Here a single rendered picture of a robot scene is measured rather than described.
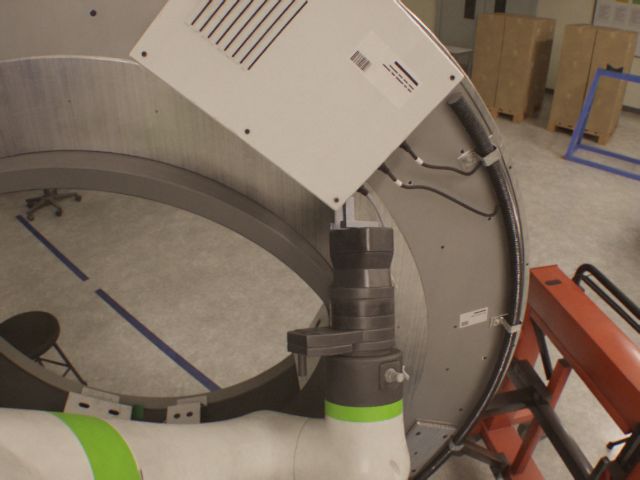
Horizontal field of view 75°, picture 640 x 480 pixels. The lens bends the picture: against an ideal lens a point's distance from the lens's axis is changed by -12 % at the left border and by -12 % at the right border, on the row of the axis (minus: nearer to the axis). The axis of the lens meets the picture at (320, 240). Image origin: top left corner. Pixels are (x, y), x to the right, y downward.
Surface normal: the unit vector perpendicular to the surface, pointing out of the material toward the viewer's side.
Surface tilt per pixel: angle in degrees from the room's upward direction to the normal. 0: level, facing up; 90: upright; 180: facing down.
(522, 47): 90
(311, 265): 90
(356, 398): 57
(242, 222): 90
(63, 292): 0
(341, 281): 65
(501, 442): 0
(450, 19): 90
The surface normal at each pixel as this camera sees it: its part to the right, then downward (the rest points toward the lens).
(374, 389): 0.15, -0.07
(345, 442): -0.51, -0.16
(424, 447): 0.18, 0.50
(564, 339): -0.98, 0.09
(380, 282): 0.55, -0.26
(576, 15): -0.64, 0.39
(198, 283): 0.00, -0.86
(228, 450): 0.86, -0.49
